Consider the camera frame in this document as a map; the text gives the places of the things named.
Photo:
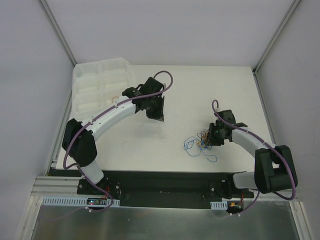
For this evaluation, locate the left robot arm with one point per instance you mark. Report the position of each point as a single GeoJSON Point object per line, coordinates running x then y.
{"type": "Point", "coordinates": [79, 140]}

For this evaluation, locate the left aluminium frame post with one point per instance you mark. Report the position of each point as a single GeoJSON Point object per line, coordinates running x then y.
{"type": "Point", "coordinates": [57, 31]}

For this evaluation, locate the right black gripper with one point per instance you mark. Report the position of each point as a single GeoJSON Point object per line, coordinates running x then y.
{"type": "Point", "coordinates": [212, 134]}

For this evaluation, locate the aluminium frame post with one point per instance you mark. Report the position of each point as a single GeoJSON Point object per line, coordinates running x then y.
{"type": "Point", "coordinates": [277, 34]}
{"type": "Point", "coordinates": [57, 31]}

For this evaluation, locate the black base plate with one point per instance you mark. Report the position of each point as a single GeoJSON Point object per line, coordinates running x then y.
{"type": "Point", "coordinates": [151, 189]}

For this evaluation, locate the left white cable duct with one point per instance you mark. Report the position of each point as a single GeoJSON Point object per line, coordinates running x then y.
{"type": "Point", "coordinates": [91, 202]}

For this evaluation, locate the right aluminium frame post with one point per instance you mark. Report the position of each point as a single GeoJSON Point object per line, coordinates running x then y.
{"type": "Point", "coordinates": [277, 34]}

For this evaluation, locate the right white cable duct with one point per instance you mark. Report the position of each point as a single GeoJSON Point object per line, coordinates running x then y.
{"type": "Point", "coordinates": [219, 205]}

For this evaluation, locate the white cable duct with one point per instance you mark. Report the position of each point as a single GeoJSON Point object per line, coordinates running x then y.
{"type": "Point", "coordinates": [219, 205]}
{"type": "Point", "coordinates": [91, 202]}

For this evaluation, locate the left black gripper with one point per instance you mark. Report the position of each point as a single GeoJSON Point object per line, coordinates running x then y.
{"type": "Point", "coordinates": [157, 108]}

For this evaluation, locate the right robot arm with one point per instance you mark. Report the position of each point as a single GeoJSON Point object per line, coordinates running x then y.
{"type": "Point", "coordinates": [274, 168]}

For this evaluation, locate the white foam tray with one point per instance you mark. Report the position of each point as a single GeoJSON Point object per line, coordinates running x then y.
{"type": "Point", "coordinates": [96, 85]}

